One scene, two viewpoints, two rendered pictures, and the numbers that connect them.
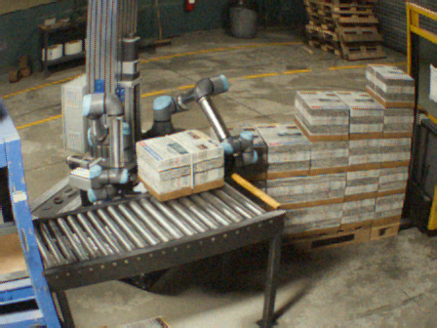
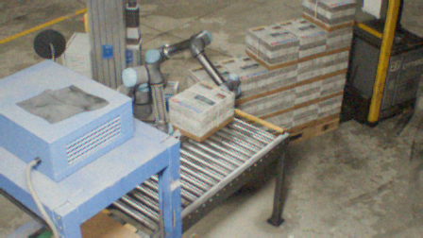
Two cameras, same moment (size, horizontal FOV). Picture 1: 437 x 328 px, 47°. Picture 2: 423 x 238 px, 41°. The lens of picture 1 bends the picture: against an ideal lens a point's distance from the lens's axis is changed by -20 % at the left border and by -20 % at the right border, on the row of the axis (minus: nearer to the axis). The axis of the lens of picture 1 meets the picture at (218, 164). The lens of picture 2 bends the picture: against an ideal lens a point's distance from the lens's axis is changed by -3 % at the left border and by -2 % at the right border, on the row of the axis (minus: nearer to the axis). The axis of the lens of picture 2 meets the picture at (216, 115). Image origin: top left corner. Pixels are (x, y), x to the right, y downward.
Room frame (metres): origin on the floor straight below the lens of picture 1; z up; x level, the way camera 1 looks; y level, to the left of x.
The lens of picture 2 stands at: (-0.24, 1.37, 3.03)
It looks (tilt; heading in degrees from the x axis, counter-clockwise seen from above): 32 degrees down; 338
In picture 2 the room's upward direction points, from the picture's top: 1 degrees clockwise
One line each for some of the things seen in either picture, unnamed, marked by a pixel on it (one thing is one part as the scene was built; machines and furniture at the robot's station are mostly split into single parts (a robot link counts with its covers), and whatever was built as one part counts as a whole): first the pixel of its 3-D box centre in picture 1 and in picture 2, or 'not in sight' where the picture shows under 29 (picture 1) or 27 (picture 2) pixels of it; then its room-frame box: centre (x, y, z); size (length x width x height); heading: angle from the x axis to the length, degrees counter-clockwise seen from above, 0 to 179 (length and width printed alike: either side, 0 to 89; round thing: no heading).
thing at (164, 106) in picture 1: (163, 107); (153, 59); (3.71, 0.35, 0.98); 0.13 x 0.12 x 0.14; 130
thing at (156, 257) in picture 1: (162, 256); (228, 186); (2.35, 0.26, 0.74); 1.34 x 0.05 x 0.12; 121
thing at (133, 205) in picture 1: (149, 224); (203, 161); (2.59, 0.33, 0.77); 0.47 x 0.05 x 0.05; 31
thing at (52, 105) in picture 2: not in sight; (61, 98); (1.95, 1.21, 1.78); 0.32 x 0.28 x 0.05; 31
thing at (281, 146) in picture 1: (299, 189); (255, 104); (3.69, -0.55, 0.42); 1.17 x 0.39 x 0.83; 100
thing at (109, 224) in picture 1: (115, 231); (183, 176); (2.50, 0.50, 0.77); 0.47 x 0.05 x 0.05; 31
